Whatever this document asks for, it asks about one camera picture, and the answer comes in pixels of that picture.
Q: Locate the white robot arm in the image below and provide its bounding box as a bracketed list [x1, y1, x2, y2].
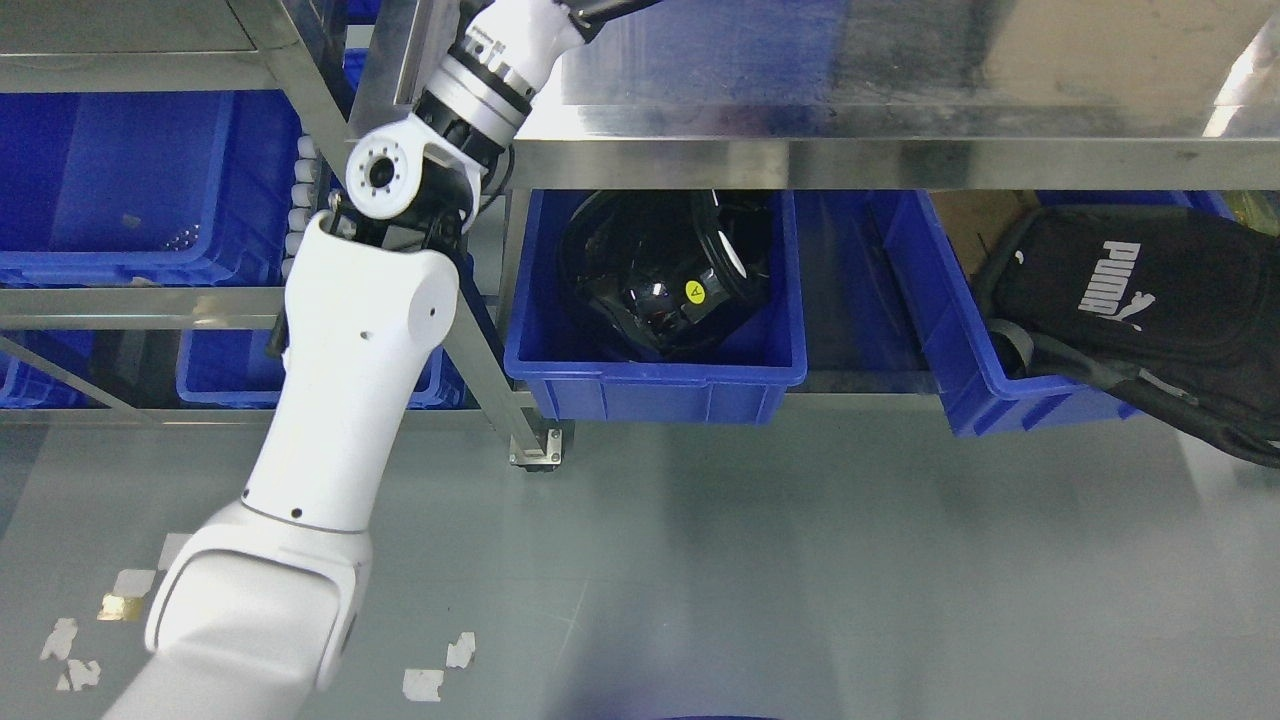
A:
[106, 1, 645, 719]

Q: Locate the stainless steel shelf rack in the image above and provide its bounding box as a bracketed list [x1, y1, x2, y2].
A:
[0, 0, 1280, 473]

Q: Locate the blue bin with helmet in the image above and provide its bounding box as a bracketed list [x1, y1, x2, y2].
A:
[503, 190, 808, 425]

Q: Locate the black glossy helmet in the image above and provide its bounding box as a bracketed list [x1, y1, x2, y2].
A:
[556, 190, 774, 363]

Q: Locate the blue bin with bag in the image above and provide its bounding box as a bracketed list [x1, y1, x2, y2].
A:
[870, 190, 1140, 437]

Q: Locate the blue bin lower left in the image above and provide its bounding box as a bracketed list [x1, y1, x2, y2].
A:
[175, 329, 466, 410]

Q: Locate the black Puma bag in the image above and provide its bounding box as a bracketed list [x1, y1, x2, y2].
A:
[972, 204, 1279, 468]

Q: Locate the blue bin upper left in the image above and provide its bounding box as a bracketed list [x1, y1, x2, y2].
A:
[1, 91, 302, 288]

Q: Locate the blue bin far left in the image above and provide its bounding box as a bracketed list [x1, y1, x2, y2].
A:
[1, 331, 95, 410]

